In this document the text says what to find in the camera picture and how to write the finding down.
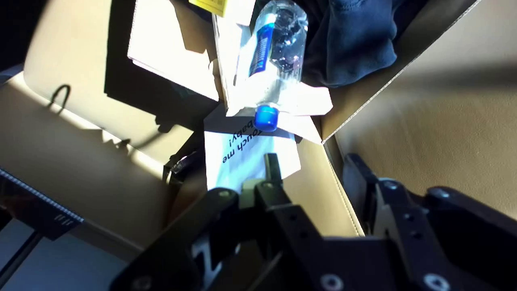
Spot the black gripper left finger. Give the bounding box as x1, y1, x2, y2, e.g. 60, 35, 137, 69
110, 152, 327, 291

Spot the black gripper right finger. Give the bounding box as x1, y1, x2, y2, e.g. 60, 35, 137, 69
343, 152, 517, 291

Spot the clear water bottle blue cap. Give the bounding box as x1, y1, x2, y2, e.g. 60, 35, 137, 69
246, 0, 310, 134

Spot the open cardboard box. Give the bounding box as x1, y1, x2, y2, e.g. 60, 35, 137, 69
0, 0, 517, 255
104, 0, 482, 239

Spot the white printed paper sheet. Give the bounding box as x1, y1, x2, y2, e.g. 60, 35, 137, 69
204, 131, 304, 194

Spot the dark navy garment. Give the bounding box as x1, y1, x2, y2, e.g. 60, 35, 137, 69
306, 0, 433, 92

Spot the yellow paperback book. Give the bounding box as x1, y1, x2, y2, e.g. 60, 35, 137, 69
188, 0, 231, 18

